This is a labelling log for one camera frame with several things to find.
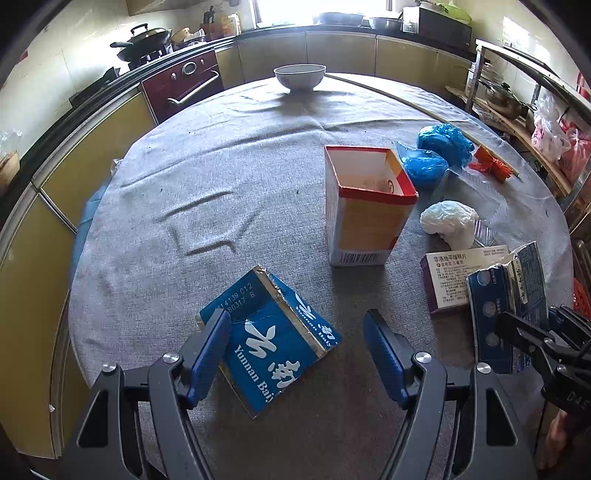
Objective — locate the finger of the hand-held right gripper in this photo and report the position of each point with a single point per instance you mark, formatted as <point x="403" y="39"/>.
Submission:
<point x="521" y="334"/>
<point x="570" y="325"/>

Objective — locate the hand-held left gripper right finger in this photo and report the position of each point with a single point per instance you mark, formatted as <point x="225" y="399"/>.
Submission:
<point x="383" y="355"/>

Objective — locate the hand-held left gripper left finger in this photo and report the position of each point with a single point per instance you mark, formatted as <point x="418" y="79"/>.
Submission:
<point x="210" y="353"/>

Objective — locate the red plastic basket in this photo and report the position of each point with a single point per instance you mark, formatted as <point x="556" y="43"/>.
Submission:
<point x="582" y="297"/>

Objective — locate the torn blue box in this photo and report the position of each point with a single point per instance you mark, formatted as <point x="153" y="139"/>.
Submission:
<point x="498" y="304"/>

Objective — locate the blue carton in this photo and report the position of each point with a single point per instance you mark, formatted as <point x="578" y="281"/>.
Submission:
<point x="272" y="339"/>

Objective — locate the white and purple medicine box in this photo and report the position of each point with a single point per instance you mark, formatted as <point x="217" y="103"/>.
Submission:
<point x="448" y="281"/>

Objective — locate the white plastic bag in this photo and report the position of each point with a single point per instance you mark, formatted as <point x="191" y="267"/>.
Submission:
<point x="450" y="221"/>

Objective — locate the orange and white carton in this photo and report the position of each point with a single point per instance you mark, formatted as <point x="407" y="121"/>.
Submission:
<point x="364" y="221"/>

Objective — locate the clear plastic packaging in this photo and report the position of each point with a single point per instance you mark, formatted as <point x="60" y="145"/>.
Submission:
<point x="487" y="203"/>

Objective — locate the orange plastic wrapper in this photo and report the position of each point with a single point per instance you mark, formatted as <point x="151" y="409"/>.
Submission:
<point x="491" y="166"/>

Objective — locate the red plastic bag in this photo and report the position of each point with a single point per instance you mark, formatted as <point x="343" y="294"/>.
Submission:
<point x="579" y="152"/>

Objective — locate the grey tablecloth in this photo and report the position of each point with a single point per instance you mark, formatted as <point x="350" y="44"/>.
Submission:
<point x="207" y="175"/>

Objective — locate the crumpled blue plastic bag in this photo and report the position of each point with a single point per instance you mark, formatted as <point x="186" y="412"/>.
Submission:
<point x="422" y="168"/>
<point x="445" y="141"/>

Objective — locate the pink plastic bag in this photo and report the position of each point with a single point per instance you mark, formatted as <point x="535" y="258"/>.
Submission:
<point x="549" y="134"/>

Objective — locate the metal storage rack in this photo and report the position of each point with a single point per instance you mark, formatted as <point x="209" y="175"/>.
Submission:
<point x="521" y="127"/>

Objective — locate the metal pot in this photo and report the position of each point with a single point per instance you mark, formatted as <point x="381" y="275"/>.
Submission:
<point x="503" y="101"/>

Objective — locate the thin bamboo stick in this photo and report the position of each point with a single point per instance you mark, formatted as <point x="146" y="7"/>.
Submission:
<point x="415" y="104"/>

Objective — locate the dark red oven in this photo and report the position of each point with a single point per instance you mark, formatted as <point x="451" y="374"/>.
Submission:
<point x="184" y="85"/>

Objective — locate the white bowl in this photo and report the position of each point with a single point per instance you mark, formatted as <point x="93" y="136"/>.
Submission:
<point x="300" y="76"/>

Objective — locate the black microwave oven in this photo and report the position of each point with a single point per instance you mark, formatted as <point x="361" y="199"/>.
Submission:
<point x="438" y="27"/>

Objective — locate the black wok with lid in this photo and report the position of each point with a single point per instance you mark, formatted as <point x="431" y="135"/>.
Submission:
<point x="143" y="41"/>

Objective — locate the knife block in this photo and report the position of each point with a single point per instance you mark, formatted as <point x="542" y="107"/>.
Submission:
<point x="211" y="25"/>

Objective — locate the yellow packet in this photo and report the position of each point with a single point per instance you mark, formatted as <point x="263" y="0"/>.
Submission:
<point x="231" y="25"/>

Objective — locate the metal basin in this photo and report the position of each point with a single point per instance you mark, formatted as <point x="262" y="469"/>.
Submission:
<point x="339" y="19"/>
<point x="385" y="24"/>

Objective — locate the green lid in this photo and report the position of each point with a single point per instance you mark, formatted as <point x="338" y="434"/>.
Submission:
<point x="450" y="10"/>

